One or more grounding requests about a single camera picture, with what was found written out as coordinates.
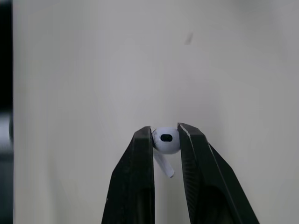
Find white earbud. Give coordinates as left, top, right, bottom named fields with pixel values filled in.
left=151, top=127, right=181, bottom=179

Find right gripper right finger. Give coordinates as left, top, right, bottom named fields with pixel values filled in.
left=177, top=122, right=260, bottom=224

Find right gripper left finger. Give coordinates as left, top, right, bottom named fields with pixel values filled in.
left=101, top=126, right=156, bottom=224

